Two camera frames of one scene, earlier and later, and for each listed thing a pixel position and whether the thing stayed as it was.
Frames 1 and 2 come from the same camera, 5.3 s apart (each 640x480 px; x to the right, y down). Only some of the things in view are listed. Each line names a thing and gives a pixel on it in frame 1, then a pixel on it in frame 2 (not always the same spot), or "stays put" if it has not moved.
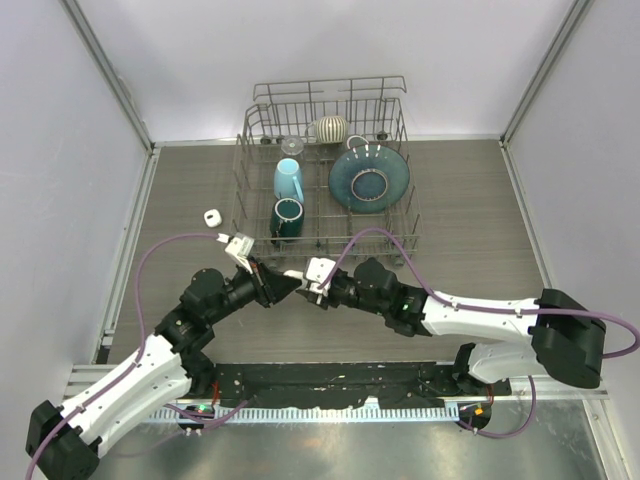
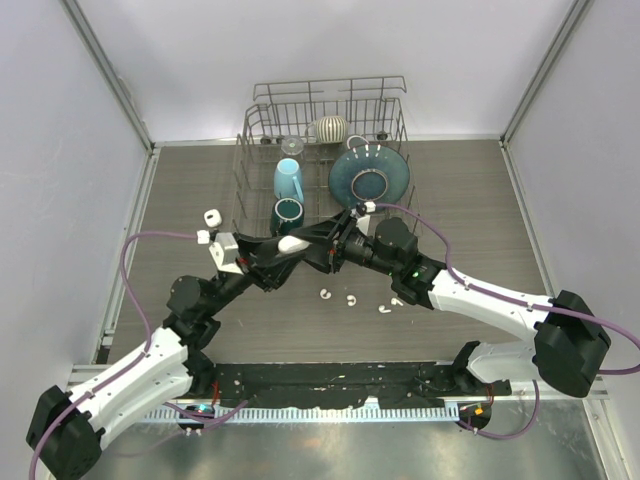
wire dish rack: [325, 170] stays put
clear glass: [292, 145] stays put
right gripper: [330, 300] -> [318, 255]
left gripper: [269, 286] -> [265, 268]
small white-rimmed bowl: [356, 140] stays put
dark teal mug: [287, 219] stays put
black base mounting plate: [332, 384] stays put
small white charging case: [212, 217] stays put
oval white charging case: [294, 273] -> [292, 244]
